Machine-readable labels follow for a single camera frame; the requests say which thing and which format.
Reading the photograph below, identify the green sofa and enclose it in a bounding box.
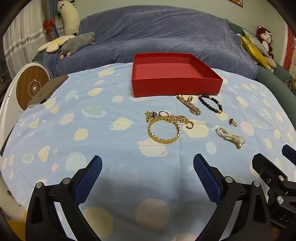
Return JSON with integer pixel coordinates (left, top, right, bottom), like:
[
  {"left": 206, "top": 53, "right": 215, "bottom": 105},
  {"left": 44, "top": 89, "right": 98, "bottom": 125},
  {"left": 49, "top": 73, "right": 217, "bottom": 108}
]
[{"left": 32, "top": 22, "right": 294, "bottom": 98}]

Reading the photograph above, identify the grey plush toy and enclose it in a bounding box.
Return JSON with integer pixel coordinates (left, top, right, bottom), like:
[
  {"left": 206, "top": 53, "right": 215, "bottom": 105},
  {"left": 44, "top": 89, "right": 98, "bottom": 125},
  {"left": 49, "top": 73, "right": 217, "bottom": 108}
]
[{"left": 60, "top": 32, "right": 96, "bottom": 60}]

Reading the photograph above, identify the red monkey plush toy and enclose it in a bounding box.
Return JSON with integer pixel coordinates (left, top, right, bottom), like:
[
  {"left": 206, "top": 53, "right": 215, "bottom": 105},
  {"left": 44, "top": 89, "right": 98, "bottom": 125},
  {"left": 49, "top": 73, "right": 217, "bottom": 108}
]
[{"left": 255, "top": 25, "right": 275, "bottom": 58}]

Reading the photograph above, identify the black bead bracelet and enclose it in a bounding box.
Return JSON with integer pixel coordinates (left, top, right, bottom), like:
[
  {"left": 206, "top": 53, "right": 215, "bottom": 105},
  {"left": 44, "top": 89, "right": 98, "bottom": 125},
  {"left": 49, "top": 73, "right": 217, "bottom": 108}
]
[{"left": 198, "top": 94, "right": 223, "bottom": 114}]

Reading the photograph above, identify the gold bangle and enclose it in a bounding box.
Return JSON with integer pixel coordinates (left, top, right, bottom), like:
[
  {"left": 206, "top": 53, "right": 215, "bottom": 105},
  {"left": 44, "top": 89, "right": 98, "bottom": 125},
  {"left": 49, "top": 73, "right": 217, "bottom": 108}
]
[{"left": 148, "top": 115, "right": 181, "bottom": 145}]

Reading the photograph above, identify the round wood and white board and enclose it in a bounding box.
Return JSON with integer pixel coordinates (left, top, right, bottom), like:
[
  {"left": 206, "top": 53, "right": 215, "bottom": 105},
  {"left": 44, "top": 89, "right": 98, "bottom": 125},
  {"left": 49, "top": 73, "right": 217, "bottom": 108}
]
[{"left": 0, "top": 61, "right": 51, "bottom": 149}]

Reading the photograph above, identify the blue curtain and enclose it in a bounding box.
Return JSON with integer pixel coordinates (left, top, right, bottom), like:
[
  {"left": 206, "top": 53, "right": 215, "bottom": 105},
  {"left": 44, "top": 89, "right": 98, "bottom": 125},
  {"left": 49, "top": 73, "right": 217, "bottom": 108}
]
[{"left": 45, "top": 0, "right": 64, "bottom": 37}]

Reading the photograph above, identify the pearl bracelet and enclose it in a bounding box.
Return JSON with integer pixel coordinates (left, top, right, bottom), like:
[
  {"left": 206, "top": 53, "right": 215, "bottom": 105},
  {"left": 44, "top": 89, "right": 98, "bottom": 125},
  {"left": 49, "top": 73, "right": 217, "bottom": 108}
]
[{"left": 216, "top": 125, "right": 246, "bottom": 149}]

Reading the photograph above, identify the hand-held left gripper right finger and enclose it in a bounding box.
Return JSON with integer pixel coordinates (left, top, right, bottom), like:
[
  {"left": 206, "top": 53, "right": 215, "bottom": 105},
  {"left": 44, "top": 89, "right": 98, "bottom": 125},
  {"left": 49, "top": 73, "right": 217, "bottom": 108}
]
[{"left": 193, "top": 153, "right": 272, "bottom": 241}]

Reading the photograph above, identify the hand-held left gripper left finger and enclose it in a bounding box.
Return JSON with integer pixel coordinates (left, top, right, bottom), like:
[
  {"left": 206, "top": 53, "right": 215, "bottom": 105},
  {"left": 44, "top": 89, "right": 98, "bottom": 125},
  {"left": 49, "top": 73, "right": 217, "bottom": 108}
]
[{"left": 25, "top": 155, "right": 103, "bottom": 241}]

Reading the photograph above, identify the cream long plush toy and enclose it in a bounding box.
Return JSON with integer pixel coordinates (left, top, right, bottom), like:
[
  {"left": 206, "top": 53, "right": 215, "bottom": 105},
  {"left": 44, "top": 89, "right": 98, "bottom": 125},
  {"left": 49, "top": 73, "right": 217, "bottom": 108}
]
[{"left": 57, "top": 0, "right": 80, "bottom": 35}]

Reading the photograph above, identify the red wall decoration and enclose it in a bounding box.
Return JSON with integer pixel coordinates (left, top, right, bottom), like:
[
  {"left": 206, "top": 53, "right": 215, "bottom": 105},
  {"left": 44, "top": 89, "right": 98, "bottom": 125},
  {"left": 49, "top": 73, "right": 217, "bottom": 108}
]
[{"left": 283, "top": 25, "right": 296, "bottom": 72}]

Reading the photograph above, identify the white curtain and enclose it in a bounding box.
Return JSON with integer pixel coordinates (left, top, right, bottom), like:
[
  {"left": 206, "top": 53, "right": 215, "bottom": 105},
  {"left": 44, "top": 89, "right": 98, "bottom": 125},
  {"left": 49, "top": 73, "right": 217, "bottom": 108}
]
[{"left": 3, "top": 0, "right": 49, "bottom": 79}]

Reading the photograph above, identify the blue covered sofa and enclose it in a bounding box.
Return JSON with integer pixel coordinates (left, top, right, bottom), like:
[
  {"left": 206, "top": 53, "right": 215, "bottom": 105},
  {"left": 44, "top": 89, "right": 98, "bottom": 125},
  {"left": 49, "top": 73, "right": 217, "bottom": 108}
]
[{"left": 43, "top": 5, "right": 258, "bottom": 80}]

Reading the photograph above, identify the cream plush cushion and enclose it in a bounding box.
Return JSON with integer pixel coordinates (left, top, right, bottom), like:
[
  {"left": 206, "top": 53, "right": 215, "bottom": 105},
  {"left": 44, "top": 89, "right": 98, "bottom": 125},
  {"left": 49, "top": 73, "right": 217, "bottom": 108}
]
[{"left": 264, "top": 56, "right": 277, "bottom": 73}]

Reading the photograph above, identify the grey patterned pillow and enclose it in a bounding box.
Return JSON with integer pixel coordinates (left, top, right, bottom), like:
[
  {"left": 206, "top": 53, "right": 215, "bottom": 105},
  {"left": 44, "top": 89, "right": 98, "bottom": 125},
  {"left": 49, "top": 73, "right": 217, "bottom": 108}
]
[{"left": 242, "top": 29, "right": 270, "bottom": 57}]

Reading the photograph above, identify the yellow pillow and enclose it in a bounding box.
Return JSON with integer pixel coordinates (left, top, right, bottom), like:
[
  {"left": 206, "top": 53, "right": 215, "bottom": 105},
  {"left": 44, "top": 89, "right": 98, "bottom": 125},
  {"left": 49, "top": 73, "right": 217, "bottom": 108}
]
[{"left": 240, "top": 36, "right": 271, "bottom": 71}]

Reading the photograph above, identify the gold link watch bracelet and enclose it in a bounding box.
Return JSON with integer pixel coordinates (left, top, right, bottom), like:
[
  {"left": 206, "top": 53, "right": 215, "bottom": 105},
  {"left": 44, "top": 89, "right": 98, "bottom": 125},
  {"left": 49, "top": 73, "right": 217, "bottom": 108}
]
[{"left": 176, "top": 95, "right": 201, "bottom": 115}]

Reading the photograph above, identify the red bow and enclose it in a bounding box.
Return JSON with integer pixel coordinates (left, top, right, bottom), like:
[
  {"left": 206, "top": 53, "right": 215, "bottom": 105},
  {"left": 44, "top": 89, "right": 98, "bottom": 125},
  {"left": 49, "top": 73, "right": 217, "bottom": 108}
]
[{"left": 43, "top": 19, "right": 56, "bottom": 30}]

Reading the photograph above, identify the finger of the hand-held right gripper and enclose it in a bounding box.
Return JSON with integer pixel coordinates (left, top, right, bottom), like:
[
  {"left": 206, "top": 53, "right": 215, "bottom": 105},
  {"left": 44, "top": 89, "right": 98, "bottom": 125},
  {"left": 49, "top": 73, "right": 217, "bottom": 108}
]
[
  {"left": 282, "top": 144, "right": 296, "bottom": 163},
  {"left": 251, "top": 153, "right": 289, "bottom": 193}
]

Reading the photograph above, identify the flower shaped cushion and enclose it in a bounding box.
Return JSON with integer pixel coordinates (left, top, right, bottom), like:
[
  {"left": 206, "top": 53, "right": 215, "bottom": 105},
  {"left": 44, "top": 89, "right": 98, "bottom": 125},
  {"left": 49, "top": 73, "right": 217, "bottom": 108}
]
[{"left": 37, "top": 35, "right": 76, "bottom": 53}]

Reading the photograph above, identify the red cardboard box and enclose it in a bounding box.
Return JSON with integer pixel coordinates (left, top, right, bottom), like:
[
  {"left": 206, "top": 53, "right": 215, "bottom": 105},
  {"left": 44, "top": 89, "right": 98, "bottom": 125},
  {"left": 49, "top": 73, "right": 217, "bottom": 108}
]
[{"left": 131, "top": 53, "right": 223, "bottom": 98}]

